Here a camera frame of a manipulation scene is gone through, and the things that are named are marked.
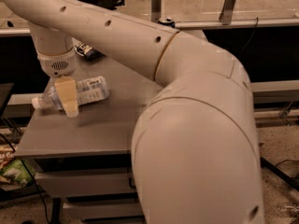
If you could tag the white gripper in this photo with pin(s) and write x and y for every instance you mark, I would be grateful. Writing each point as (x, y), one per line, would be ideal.
(57, 64)

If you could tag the blue label plastic water bottle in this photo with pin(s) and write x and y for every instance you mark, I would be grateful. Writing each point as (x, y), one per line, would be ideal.
(89, 90)

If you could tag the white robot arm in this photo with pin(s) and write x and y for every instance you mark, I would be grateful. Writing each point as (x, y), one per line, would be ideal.
(195, 152)

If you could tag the crumpled blue chip bag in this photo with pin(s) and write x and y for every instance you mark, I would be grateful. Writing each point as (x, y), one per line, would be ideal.
(86, 51)

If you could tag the grey drawer cabinet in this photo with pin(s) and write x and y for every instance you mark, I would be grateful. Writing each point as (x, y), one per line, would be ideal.
(98, 129)

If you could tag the grey horizontal railing bar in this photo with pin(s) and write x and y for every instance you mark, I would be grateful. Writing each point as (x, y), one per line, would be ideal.
(194, 25)

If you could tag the green snack bag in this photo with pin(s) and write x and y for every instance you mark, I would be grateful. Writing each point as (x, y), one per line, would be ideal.
(19, 172)

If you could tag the blue soda can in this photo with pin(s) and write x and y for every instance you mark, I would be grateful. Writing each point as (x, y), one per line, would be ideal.
(166, 22)

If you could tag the black stand leg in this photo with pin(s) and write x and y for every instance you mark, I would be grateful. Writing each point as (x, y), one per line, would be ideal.
(290, 181)

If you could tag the middle metal railing bracket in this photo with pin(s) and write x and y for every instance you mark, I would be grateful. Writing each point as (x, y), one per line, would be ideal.
(156, 7)

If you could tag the metal railing bracket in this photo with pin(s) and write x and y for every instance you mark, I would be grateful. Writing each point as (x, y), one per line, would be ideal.
(226, 15)
(156, 7)

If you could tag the right metal railing bracket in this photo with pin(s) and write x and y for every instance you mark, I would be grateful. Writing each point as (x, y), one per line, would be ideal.
(226, 15)

